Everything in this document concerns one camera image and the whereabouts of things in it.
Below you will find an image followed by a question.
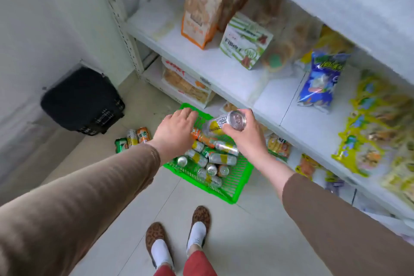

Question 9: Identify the person's left hand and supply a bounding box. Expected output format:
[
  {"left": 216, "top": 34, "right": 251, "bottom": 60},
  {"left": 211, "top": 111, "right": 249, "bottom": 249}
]
[{"left": 151, "top": 108, "right": 199, "bottom": 166}]

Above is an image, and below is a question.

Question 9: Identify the person's right hand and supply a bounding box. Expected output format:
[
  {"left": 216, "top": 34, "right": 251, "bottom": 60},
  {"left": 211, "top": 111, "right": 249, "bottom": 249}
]
[{"left": 223, "top": 108, "right": 276, "bottom": 165}]

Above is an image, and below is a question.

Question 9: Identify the person's left forearm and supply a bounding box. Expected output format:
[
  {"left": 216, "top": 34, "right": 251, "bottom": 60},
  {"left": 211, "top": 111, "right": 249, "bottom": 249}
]
[{"left": 0, "top": 143, "right": 161, "bottom": 276}]

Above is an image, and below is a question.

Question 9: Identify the person's right forearm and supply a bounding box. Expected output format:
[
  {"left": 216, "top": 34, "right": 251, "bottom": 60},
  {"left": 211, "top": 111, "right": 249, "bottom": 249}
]
[{"left": 258, "top": 152, "right": 414, "bottom": 276}]

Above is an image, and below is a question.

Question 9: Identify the red white cracker pack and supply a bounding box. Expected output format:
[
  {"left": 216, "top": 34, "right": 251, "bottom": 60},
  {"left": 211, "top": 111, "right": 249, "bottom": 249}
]
[{"left": 161, "top": 57, "right": 216, "bottom": 107}]

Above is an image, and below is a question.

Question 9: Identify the yellow snack packet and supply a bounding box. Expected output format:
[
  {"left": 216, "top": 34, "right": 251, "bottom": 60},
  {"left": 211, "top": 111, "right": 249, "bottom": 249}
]
[{"left": 265, "top": 132, "right": 292, "bottom": 162}]

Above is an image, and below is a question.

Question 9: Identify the orange drink can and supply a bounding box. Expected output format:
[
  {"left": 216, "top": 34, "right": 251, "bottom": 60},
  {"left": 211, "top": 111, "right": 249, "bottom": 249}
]
[{"left": 136, "top": 127, "right": 151, "bottom": 144}]

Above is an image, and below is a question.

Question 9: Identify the pile of drink cans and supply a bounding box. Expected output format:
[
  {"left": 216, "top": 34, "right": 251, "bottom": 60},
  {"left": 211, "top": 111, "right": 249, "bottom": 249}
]
[{"left": 176, "top": 127, "right": 240, "bottom": 189}]

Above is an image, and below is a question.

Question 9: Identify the white shelving unit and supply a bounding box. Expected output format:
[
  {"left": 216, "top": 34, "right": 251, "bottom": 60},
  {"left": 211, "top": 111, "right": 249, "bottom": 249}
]
[{"left": 93, "top": 0, "right": 414, "bottom": 237}]

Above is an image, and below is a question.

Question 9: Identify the yellow white striped drink can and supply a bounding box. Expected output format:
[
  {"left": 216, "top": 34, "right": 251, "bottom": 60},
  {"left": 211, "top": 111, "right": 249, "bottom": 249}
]
[{"left": 126, "top": 129, "right": 139, "bottom": 148}]

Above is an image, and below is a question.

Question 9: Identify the green plastic basket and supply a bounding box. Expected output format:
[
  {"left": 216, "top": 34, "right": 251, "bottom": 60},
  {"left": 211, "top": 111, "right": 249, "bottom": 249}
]
[{"left": 163, "top": 103, "right": 255, "bottom": 205}]

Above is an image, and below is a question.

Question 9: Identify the green drink can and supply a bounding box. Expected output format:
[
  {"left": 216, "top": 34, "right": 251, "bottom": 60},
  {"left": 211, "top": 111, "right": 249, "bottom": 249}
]
[{"left": 114, "top": 138, "right": 129, "bottom": 154}]

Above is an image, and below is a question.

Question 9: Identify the green white snack pack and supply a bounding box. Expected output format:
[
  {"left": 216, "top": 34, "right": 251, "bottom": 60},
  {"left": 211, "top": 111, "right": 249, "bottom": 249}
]
[{"left": 220, "top": 12, "right": 274, "bottom": 71}]

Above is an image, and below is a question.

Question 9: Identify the orange snack packet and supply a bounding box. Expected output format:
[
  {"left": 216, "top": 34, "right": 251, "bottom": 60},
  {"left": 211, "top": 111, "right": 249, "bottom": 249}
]
[{"left": 295, "top": 154, "right": 321, "bottom": 180}]

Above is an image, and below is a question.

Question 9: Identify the blue snack bag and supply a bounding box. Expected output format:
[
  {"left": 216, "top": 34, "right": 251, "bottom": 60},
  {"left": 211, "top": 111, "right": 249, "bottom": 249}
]
[{"left": 297, "top": 52, "right": 352, "bottom": 113}]

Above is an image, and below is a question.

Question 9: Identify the clear bag of cookies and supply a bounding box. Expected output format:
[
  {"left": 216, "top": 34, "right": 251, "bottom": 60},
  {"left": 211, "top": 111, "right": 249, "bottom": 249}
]
[{"left": 241, "top": 0, "right": 324, "bottom": 73}]

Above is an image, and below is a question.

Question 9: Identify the leopard print right shoe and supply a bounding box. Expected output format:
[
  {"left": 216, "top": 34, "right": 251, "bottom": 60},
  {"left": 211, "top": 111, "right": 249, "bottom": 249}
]
[{"left": 186, "top": 205, "right": 212, "bottom": 254}]

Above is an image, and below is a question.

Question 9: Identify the leopard print shoe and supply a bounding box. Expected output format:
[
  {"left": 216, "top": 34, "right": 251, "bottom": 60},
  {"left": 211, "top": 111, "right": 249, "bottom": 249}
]
[
  {"left": 186, "top": 205, "right": 212, "bottom": 254},
  {"left": 144, "top": 222, "right": 175, "bottom": 270}
]

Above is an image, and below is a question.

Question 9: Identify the orange white snack bag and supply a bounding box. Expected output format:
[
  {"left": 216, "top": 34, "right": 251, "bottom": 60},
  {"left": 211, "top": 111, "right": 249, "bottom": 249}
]
[{"left": 181, "top": 0, "right": 225, "bottom": 50}]

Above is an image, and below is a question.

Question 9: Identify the black suitcase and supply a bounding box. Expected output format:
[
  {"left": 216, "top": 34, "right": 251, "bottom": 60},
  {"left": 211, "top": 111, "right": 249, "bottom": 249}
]
[{"left": 40, "top": 66, "right": 125, "bottom": 136}]

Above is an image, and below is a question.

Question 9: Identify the yellow snack bag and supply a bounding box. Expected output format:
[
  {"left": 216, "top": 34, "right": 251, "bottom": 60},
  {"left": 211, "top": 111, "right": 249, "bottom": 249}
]
[{"left": 295, "top": 25, "right": 355, "bottom": 71}]

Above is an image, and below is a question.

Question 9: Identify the leopard print left shoe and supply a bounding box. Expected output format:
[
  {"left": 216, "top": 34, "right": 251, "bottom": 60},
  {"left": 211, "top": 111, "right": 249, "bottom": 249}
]
[{"left": 144, "top": 222, "right": 175, "bottom": 270}]

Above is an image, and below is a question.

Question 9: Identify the pile of yellow clear packets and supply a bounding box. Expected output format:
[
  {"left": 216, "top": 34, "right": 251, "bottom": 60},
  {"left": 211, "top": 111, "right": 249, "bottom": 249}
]
[{"left": 331, "top": 70, "right": 414, "bottom": 203}]

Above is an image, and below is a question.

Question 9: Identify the person's right leg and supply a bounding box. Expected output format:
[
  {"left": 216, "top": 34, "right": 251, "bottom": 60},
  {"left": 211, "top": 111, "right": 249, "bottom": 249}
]
[{"left": 183, "top": 221, "right": 218, "bottom": 276}]

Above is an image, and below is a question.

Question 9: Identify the person's leg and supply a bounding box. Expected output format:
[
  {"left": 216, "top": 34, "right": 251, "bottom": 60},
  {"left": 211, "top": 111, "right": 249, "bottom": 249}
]
[
  {"left": 150, "top": 238, "right": 177, "bottom": 276},
  {"left": 183, "top": 221, "right": 218, "bottom": 276}
]

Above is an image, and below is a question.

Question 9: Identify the person's left leg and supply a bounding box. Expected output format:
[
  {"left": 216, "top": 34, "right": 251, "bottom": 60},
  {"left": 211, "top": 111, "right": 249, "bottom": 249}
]
[{"left": 150, "top": 238, "right": 177, "bottom": 276}]

